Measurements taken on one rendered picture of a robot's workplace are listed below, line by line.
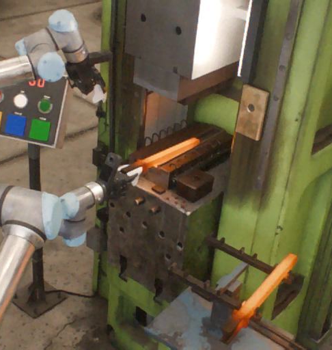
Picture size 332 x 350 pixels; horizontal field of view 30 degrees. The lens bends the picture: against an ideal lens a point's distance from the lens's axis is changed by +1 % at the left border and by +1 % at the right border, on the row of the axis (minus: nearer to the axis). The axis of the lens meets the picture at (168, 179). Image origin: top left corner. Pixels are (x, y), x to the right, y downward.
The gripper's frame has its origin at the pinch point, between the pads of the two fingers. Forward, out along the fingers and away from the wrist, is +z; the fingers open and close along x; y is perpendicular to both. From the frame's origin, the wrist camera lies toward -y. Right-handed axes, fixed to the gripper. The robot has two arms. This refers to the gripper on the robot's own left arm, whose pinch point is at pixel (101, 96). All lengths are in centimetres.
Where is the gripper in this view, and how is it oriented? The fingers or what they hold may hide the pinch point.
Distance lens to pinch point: 210.2
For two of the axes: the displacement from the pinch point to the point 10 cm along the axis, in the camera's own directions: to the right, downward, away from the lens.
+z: 2.2, 5.9, 7.8
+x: 7.6, 3.9, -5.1
